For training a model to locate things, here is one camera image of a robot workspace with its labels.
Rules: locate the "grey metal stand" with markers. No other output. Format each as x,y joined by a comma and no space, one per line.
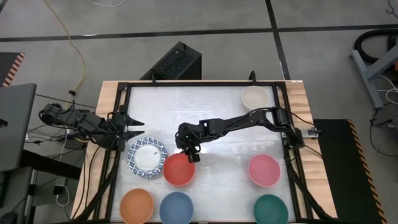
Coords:
370,74

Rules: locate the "cream white bowl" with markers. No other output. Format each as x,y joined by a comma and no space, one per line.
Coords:
255,98

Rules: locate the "pink bowl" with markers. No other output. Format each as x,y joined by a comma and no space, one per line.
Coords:
264,170

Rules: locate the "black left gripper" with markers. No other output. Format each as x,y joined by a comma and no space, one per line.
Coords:
116,132

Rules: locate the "orange bowl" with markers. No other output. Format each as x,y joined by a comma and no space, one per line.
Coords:
136,206

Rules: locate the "black hazard striped floor mat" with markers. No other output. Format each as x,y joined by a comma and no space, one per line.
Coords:
345,171
9,67

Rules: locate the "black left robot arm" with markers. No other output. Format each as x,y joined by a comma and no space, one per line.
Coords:
74,123

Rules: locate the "black table clamp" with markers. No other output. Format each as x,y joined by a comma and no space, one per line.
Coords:
153,77
252,76

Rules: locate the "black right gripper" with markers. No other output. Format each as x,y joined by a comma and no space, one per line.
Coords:
186,137

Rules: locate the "silver metal bracket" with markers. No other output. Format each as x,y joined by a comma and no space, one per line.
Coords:
314,132

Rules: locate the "blue patterned white paper bowl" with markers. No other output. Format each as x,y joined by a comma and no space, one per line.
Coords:
147,157

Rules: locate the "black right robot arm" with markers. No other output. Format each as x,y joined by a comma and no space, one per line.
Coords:
236,123

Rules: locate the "grey laptop lid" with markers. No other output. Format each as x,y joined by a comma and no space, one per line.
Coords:
17,124

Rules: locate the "green bowl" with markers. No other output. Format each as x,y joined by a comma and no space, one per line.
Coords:
270,209

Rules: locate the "red bowl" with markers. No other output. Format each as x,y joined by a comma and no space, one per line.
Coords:
177,172

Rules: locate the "black computer tower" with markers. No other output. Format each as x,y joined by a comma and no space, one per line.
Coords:
174,63

